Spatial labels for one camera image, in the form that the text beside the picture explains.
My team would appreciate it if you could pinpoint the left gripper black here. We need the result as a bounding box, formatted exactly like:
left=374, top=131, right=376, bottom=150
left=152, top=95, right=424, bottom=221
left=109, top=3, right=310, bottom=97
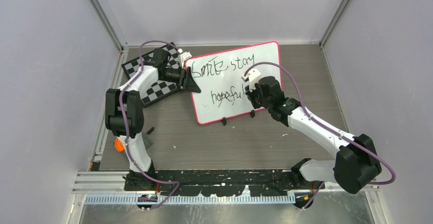
left=161, top=66, right=202, bottom=93

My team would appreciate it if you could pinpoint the whiteboard with pink frame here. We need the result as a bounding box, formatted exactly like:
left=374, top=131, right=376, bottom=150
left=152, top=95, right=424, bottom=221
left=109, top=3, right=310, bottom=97
left=185, top=41, right=282, bottom=125

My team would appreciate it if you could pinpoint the black marker cap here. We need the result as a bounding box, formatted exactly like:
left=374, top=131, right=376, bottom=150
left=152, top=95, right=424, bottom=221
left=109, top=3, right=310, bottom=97
left=146, top=127, right=155, bottom=135

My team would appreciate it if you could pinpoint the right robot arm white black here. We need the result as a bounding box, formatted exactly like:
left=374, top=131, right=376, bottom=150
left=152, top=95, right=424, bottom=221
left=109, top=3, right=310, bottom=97
left=245, top=76, right=382, bottom=194

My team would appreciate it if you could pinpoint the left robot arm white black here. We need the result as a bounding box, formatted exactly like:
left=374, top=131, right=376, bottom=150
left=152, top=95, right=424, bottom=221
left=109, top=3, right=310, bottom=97
left=105, top=48, right=201, bottom=190

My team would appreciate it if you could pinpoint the black white chessboard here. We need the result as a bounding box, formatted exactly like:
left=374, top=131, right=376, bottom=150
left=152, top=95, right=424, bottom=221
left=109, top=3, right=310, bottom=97
left=122, top=42, right=180, bottom=108

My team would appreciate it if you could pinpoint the grey studded baseplate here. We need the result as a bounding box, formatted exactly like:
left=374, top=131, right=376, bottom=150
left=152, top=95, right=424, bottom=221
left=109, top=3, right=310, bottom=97
left=142, top=133, right=153, bottom=149

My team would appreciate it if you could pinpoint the orange curved brick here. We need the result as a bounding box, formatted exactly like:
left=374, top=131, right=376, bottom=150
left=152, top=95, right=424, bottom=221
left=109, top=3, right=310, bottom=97
left=114, top=138, right=125, bottom=153

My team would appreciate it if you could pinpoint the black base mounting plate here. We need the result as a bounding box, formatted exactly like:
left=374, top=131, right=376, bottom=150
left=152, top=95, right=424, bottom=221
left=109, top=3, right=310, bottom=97
left=123, top=169, right=320, bottom=197

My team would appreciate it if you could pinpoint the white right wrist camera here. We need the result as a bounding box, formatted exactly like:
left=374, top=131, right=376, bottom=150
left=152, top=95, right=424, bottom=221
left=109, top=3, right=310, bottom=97
left=242, top=68, right=262, bottom=92

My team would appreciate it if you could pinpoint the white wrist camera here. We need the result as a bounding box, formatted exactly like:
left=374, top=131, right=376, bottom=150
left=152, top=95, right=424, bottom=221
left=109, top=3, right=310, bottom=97
left=177, top=48, right=192, bottom=68
left=242, top=68, right=262, bottom=92

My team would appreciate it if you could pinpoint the black wire whiteboard stand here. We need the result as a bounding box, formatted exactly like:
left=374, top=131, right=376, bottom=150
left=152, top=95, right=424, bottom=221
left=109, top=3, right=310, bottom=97
left=221, top=110, right=256, bottom=126

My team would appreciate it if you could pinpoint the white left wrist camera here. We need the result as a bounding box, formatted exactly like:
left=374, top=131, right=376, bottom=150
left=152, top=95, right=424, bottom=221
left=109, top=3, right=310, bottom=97
left=177, top=48, right=192, bottom=68

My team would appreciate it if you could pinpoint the aluminium frame rail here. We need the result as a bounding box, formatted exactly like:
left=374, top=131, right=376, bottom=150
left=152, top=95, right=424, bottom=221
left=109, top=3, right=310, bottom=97
left=73, top=169, right=377, bottom=208

